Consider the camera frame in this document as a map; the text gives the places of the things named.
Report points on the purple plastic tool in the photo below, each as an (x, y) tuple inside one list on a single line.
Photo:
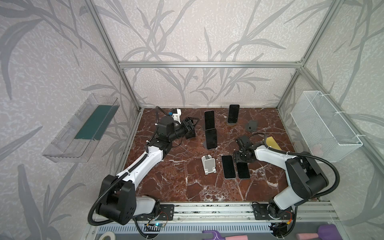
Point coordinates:
[(217, 236)]

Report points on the white tape roll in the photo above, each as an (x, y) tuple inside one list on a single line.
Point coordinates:
[(108, 236)]

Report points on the grey round phone stand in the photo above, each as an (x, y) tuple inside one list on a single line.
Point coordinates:
[(252, 126)]

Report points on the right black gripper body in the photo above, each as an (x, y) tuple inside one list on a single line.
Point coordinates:
[(240, 156)]

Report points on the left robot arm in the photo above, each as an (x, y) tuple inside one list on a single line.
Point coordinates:
[(117, 201)]

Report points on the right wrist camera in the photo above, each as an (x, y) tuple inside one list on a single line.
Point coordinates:
[(243, 143)]

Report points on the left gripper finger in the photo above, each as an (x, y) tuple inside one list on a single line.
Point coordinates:
[(190, 133), (189, 121)]

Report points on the white-edged phone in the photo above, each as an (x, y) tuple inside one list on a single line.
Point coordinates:
[(228, 167)]

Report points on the clear acrylic wall shelf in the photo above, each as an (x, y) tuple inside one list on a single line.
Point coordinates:
[(79, 138)]

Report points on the dark phone back right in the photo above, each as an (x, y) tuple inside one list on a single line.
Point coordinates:
[(233, 114)]

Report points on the purple pink scoop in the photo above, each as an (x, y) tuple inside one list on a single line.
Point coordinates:
[(325, 232)]

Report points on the white wire mesh basket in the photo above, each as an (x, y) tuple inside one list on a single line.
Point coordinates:
[(323, 128)]

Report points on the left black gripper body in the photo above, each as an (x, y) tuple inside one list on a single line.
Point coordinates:
[(188, 128)]

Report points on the pink-edged phone back centre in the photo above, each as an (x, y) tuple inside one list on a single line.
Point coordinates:
[(209, 119)]

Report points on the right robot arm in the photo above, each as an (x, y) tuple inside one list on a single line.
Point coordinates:
[(306, 179)]

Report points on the yellow sponge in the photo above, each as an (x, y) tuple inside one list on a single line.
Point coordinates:
[(270, 142)]

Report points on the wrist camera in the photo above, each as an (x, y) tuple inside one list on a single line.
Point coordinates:
[(166, 126), (243, 143)]

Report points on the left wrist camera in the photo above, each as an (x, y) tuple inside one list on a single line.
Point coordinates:
[(166, 126)]

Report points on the teal phone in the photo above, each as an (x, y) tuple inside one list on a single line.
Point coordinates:
[(243, 171)]

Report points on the black phone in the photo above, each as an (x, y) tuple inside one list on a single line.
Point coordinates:
[(190, 126), (211, 138)]

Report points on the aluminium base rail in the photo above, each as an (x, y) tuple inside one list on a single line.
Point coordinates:
[(227, 217)]

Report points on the white folding phone stand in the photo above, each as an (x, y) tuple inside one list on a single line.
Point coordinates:
[(209, 164)]

